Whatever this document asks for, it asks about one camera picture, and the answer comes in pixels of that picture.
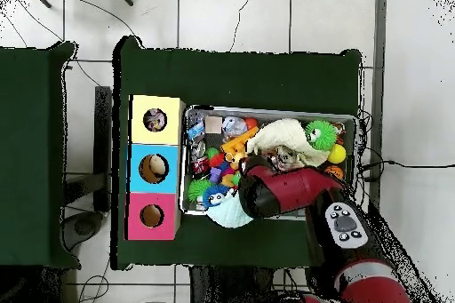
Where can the green spiky ball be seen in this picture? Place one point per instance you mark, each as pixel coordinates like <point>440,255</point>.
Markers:
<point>321,135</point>

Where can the orange plastic block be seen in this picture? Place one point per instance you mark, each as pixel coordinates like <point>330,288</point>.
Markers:
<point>238,141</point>

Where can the dark green side table cloth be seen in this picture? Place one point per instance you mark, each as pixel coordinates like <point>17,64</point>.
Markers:
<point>32,121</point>

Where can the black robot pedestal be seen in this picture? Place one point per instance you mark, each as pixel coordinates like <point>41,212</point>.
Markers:
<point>231,288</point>

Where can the silver mesh bin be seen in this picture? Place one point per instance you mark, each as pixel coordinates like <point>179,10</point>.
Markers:
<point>192,207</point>

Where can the wooden box with three holes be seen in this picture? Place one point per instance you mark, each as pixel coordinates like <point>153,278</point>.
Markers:
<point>170,111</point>

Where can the crushed silver can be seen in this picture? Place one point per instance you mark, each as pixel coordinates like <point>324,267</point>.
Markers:
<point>286,157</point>

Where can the confetti print cloth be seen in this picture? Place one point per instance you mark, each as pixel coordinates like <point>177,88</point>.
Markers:
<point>154,120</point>

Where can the yellow tennis ball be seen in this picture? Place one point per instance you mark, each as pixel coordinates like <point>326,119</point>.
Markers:
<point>336,153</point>

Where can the orange basketball toy ball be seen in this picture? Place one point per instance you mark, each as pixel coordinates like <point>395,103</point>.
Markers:
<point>334,172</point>

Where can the small blue spiky ball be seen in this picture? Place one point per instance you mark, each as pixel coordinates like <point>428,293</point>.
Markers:
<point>215,194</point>

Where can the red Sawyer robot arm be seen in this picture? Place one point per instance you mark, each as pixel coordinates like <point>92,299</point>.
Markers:
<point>291,189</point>

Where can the mint knitted cloth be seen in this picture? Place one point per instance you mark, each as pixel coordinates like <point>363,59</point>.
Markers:
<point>229,216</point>

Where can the orange foam ball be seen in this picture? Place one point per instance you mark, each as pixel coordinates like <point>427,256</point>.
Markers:
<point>251,123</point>

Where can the cream knitted cloth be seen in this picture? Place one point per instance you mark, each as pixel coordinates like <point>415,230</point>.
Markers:
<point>280,134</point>

